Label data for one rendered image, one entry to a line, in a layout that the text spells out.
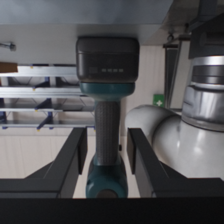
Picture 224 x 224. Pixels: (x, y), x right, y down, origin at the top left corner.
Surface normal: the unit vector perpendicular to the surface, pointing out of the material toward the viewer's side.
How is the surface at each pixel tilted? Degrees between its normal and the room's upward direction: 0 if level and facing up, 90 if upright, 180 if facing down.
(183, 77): 78
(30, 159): 90
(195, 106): 90
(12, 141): 90
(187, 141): 108
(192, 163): 91
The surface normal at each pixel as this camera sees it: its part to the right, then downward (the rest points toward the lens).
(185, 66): -0.04, 0.45
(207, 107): -0.67, 0.18
